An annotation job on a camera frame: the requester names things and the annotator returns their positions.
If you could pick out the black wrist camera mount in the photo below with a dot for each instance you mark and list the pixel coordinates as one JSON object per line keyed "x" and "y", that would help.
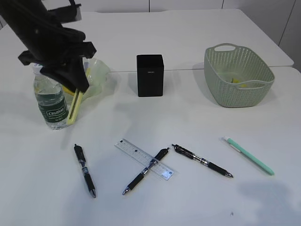
{"x": 67, "y": 14}

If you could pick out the mint green pen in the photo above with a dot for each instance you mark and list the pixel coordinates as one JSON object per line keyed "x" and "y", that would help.
{"x": 248, "y": 155}

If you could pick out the black pen under ruler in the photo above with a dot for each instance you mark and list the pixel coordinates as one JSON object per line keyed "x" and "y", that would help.
{"x": 160, "y": 155}

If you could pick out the black pen leftmost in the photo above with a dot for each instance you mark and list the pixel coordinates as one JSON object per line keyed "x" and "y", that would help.
{"x": 85, "y": 171}

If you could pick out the black square pen holder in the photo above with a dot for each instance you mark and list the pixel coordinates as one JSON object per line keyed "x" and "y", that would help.
{"x": 150, "y": 75}

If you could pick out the green woven plastic basket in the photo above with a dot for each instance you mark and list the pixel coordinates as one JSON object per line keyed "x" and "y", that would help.
{"x": 221, "y": 65}

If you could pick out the yellow white waste paper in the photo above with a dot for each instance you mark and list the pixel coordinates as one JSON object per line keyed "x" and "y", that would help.
{"x": 237, "y": 80}

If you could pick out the yellow-green utility knife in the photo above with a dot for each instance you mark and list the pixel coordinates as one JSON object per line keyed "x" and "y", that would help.
{"x": 75, "y": 105}

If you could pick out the yellow pear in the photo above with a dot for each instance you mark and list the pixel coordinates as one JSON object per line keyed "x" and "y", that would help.
{"x": 66, "y": 90}

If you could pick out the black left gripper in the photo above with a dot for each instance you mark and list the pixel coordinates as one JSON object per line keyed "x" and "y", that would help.
{"x": 59, "y": 49}

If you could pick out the pale green glass plate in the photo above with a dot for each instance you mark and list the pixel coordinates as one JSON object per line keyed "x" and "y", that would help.
{"x": 96, "y": 77}

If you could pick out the clear plastic ruler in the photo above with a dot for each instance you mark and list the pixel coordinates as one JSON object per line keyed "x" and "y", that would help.
{"x": 145, "y": 159}

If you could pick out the clear plastic water bottle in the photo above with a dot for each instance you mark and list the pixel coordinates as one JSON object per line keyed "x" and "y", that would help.
{"x": 51, "y": 100}

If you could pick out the black pen right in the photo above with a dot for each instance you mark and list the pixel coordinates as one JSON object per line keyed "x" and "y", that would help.
{"x": 183, "y": 151}

